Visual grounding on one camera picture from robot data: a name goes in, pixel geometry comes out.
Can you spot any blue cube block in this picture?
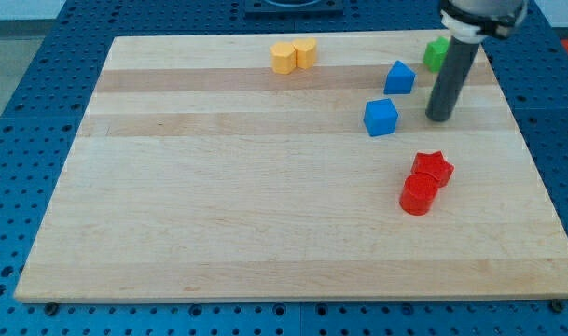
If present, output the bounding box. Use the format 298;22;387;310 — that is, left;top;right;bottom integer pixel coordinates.
363;98;399;137

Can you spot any red cylinder block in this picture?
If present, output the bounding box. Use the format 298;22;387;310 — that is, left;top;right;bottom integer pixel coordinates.
399;173;439;216

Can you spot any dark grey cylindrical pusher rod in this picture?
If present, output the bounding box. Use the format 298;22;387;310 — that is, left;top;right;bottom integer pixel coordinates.
425;37;479;122

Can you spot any blue triangle block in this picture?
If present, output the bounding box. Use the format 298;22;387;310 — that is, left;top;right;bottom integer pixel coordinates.
383;61;416;94

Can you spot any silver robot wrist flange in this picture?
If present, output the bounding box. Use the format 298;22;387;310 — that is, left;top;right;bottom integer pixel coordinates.
438;0;529;44

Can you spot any yellow hexagon block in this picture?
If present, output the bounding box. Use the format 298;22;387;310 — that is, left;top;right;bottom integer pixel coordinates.
270;42;296;75

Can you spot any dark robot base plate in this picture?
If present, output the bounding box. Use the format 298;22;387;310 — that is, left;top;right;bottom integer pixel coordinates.
243;0;344;16

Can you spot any red star block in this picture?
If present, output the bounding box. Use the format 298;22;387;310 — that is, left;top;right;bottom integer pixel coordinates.
410;151;455;188

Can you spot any wooden board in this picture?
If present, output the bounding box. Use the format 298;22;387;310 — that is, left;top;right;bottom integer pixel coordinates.
14;30;568;303

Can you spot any green star block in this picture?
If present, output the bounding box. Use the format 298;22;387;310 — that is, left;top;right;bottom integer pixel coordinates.
423;36;450;73

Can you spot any yellow heart block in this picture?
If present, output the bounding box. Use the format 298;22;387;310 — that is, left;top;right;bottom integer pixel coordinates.
292;37;317;69

